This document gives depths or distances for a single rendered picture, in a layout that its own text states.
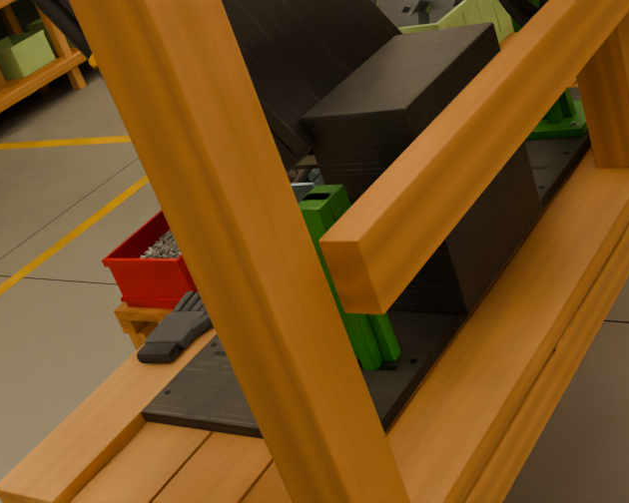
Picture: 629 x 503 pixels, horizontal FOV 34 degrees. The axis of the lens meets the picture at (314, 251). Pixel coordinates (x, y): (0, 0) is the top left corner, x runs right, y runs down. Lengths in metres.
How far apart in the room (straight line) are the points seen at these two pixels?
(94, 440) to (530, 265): 0.73
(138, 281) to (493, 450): 0.98
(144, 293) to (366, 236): 1.18
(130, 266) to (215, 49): 1.23
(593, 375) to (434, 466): 1.59
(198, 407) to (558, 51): 0.73
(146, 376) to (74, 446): 0.17
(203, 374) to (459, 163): 0.65
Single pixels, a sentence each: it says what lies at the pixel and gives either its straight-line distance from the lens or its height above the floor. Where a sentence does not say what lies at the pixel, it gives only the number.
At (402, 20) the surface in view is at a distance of 3.03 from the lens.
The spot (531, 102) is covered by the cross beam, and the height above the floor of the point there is 1.22.
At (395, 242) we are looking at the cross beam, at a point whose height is 1.24.
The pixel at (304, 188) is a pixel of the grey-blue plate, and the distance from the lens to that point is 1.81.
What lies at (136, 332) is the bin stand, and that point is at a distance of 2.23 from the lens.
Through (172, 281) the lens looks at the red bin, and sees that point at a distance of 2.08.
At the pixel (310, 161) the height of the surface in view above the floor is 1.12.
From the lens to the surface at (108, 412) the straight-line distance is 1.69.
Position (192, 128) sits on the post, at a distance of 0.92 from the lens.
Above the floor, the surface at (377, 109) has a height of 1.24.
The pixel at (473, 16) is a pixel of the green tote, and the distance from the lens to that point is 2.89.
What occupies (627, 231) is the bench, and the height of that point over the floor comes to 0.83.
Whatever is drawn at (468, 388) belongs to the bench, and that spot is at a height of 0.88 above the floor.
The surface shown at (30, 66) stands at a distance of 7.56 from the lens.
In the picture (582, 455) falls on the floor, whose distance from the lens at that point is 2.66.
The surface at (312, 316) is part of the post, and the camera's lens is 1.04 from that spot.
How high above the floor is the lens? 1.72
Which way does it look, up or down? 26 degrees down
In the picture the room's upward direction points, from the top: 21 degrees counter-clockwise
